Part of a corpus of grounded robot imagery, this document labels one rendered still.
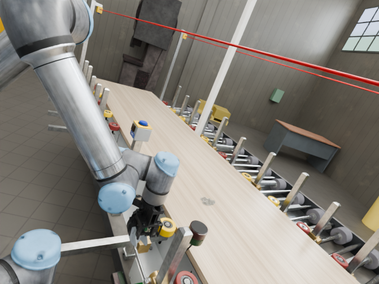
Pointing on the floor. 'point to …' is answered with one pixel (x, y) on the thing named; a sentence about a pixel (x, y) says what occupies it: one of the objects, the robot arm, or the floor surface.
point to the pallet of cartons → (218, 113)
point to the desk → (301, 143)
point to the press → (149, 12)
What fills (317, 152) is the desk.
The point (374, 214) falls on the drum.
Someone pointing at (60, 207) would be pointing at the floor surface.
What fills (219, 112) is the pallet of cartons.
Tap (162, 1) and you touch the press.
